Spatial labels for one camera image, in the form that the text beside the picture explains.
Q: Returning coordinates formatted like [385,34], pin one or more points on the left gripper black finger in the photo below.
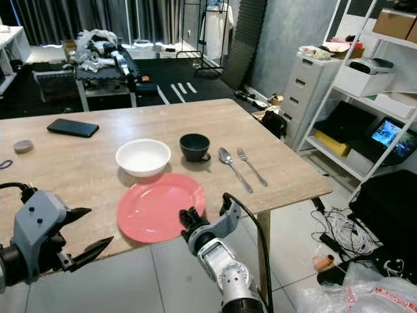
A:
[88,254]
[75,217]

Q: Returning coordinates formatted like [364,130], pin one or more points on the pink round plate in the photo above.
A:
[156,208]

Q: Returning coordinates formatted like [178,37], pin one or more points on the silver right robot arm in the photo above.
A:
[234,280]

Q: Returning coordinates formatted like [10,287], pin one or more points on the light wooden table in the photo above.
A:
[78,169]

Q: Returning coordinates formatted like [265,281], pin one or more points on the silver spoon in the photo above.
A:
[225,156]

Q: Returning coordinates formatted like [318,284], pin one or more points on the dark grey mug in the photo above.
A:
[194,149]

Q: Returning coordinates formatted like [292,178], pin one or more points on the white bowl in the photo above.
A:
[143,157]

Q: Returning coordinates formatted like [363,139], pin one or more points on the silver fork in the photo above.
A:
[242,154]

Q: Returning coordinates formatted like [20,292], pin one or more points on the black smartphone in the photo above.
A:
[73,128]

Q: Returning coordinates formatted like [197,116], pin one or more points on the cluttered black bench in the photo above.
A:
[107,70]

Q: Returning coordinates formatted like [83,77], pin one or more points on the yellow box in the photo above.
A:
[331,142]

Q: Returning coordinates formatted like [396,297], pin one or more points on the white drawer cabinet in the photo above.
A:
[306,94]

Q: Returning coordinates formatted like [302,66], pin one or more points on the black case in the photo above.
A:
[345,120]

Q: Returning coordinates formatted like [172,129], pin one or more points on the clear plastic bag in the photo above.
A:
[365,293]

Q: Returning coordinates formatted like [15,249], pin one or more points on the white desk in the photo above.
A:
[14,49]

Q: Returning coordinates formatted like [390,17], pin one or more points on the black foam panel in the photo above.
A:
[244,39]

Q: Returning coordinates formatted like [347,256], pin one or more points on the black clothes rack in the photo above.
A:
[212,32]

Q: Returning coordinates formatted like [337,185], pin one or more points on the white metal shelf unit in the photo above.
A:
[332,91]

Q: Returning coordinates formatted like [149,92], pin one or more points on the dark grey curtain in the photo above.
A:
[78,18]

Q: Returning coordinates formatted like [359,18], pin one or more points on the tablet with lit screen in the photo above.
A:
[391,135]

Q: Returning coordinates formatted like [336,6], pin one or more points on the white printer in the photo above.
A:
[365,77]

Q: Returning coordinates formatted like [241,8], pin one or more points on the large cardboard box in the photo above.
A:
[394,25]

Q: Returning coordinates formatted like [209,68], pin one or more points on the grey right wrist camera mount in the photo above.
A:
[218,225]

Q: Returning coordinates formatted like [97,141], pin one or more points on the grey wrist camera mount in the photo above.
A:
[218,225]
[39,225]

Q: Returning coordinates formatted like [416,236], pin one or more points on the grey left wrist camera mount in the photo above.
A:
[39,225]

